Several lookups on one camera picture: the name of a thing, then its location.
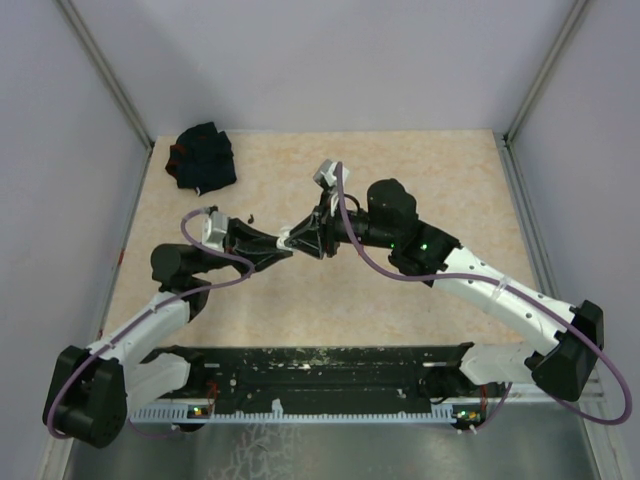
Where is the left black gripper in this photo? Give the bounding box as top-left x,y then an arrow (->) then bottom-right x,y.
194,217 -> 294,279

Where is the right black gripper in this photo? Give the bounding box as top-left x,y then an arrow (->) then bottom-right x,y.
286,189 -> 397,258

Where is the white charging case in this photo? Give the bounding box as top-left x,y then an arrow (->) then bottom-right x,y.
276,227 -> 296,252

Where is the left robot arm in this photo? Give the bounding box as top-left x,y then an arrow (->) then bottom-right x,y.
42,212 -> 294,448

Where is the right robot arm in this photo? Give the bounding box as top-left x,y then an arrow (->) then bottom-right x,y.
278,179 -> 604,402

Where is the dark crumpled cloth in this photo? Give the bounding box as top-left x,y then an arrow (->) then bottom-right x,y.
165,122 -> 237,196

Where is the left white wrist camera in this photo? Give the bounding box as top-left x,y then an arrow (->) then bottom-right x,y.
201,209 -> 229,252

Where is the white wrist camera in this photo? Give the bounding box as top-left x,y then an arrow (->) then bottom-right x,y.
201,209 -> 229,252
313,159 -> 338,204

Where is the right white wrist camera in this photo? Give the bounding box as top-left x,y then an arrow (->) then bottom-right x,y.
313,159 -> 338,204

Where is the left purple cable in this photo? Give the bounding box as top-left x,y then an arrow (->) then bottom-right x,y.
42,208 -> 256,440

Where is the purple cable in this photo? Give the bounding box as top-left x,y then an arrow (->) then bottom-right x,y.
42,208 -> 256,440
335,162 -> 632,426

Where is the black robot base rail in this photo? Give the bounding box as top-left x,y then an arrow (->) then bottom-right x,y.
162,343 -> 505,415

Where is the white cable duct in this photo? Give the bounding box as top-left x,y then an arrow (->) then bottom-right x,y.
129,403 -> 481,424

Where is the left aluminium frame post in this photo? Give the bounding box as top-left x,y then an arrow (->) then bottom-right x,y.
53,0 -> 155,150

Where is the aluminium frame post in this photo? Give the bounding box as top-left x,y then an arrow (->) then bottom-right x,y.
502,0 -> 593,147
53,0 -> 155,150

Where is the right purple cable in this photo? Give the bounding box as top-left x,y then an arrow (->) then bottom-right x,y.
335,162 -> 632,426

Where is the right aluminium frame post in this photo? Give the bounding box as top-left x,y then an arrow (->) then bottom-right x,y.
502,0 -> 593,147

